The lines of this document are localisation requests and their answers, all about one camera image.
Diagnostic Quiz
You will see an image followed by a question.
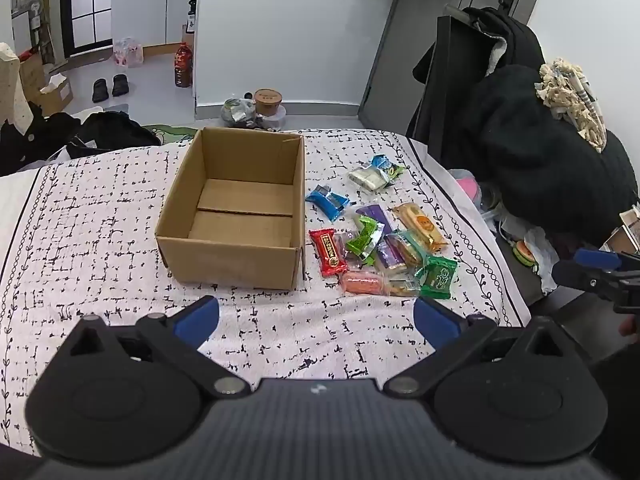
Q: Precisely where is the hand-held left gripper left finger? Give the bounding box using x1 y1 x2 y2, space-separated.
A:
62 296 251 401

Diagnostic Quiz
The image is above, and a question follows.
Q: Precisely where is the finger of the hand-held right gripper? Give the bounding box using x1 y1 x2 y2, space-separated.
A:
575 248 640 273
552 260 640 313

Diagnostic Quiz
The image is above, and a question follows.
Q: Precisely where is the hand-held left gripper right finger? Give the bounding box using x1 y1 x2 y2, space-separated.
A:
384 297 576 400

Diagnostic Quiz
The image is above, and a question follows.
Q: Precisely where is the dark green snack packet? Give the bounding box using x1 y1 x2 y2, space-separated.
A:
415 255 458 301

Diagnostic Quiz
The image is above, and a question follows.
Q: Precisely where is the clear biscuit packet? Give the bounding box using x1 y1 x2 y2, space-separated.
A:
385 272 421 298

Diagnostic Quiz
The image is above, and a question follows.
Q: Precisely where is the brown cardboard box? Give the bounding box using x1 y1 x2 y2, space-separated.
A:
154 126 307 292

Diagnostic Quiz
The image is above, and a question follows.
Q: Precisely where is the brown cake packet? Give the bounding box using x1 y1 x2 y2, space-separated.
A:
395 230 431 268

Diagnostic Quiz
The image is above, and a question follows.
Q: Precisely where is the clear purple snack packet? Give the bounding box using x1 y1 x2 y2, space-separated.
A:
375 235 408 276

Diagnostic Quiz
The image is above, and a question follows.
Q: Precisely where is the pink snack packet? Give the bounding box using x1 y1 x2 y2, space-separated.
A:
340 270 388 296

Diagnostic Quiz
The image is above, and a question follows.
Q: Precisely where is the orange cake packet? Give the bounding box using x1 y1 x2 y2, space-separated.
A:
392 202 450 253

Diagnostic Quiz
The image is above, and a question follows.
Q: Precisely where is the light green snack packet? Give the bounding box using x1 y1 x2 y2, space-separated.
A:
345 215 385 267

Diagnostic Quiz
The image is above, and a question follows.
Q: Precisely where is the red snack packet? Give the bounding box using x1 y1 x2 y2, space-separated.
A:
308 229 349 277

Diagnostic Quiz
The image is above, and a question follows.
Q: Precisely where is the white cream snack packet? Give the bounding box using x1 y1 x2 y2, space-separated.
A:
347 165 393 194

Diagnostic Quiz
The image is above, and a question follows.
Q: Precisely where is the blue snack packet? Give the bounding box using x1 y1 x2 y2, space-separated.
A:
305 186 351 222

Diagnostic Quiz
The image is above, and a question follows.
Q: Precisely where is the blue-green snack packet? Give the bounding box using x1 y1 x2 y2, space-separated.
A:
370 155 405 181

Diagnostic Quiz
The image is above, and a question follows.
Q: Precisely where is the white plastic bag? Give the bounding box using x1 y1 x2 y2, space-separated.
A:
520 225 561 293

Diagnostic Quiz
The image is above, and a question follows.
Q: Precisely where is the hamburger toy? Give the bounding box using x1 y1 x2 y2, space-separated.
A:
510 240 538 268

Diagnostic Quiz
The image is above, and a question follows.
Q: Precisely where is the black fluffy coat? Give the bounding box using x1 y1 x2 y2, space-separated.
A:
470 65 638 251

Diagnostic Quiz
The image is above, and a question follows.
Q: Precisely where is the white black-printed blanket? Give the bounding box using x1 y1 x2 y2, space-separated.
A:
0 127 532 461

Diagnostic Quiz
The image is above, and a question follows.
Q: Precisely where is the pink soft item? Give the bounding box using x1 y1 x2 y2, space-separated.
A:
452 170 483 201

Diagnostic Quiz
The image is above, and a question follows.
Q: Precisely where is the cream knitted cloth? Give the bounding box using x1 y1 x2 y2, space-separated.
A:
535 57 608 153

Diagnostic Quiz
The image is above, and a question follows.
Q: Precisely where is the green rug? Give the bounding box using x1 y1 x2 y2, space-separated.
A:
145 124 198 142

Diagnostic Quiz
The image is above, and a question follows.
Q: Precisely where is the black bag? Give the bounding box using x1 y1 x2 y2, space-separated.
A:
67 110 161 158

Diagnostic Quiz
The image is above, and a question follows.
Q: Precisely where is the white plastic container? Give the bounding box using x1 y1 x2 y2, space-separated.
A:
257 105 287 131

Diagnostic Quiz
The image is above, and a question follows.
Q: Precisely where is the grey plastic bag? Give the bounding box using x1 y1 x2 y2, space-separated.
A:
221 96 257 126

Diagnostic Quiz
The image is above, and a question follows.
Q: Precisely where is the brown paper bowl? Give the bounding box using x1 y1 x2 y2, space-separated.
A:
253 88 284 117

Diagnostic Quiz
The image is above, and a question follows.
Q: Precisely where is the black fleece-lined jacket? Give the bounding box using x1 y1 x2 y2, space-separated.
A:
462 7 546 81

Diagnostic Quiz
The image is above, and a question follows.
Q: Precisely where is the red oil bottle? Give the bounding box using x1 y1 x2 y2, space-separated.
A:
173 42 194 88

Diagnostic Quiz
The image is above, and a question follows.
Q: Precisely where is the small open cardboard box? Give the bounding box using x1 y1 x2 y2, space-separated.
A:
37 74 75 116

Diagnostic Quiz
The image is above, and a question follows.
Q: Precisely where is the grey door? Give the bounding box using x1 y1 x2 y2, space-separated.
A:
359 0 543 136

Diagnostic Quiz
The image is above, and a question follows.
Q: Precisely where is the pink plastic bag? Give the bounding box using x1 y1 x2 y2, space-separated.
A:
112 36 144 68

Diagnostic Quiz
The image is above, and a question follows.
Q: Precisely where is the tall cardboard box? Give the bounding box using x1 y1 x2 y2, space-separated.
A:
17 50 48 106

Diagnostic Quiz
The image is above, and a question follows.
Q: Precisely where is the cream dotted tablecloth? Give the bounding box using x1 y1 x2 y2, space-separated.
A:
0 42 31 133

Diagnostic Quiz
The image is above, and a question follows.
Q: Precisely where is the white kitchen cabinet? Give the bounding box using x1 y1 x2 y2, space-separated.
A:
110 0 203 46

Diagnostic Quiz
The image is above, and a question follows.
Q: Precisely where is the black framed glass door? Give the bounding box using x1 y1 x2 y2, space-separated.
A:
60 0 118 58

